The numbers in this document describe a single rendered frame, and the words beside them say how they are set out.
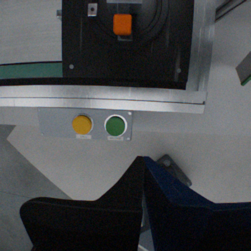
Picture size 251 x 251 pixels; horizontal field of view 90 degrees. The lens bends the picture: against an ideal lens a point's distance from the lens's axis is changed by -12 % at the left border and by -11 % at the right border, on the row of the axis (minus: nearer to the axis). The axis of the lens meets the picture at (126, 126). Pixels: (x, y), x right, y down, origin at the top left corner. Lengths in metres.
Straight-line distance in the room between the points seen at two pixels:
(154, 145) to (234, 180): 0.33
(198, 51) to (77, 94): 0.25
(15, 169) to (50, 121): 1.73
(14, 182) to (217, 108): 2.16
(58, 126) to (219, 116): 0.43
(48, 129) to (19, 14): 0.28
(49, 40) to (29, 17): 0.08
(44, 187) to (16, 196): 0.52
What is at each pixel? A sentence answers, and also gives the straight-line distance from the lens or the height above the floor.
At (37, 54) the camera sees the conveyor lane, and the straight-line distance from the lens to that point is 0.40.
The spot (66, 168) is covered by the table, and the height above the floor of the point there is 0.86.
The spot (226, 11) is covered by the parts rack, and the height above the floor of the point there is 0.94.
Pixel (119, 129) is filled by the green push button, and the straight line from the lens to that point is 0.29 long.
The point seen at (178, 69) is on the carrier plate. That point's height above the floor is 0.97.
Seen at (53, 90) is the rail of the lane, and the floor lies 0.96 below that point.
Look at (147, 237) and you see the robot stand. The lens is 0.35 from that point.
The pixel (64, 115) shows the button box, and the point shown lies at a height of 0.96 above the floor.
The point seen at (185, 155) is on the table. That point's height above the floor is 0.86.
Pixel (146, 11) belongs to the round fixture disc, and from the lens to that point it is 0.28.
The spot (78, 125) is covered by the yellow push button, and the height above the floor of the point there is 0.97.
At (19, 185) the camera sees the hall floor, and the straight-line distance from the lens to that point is 2.18.
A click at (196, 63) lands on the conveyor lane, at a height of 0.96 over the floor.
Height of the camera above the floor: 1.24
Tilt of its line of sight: 73 degrees down
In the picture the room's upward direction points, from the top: 175 degrees counter-clockwise
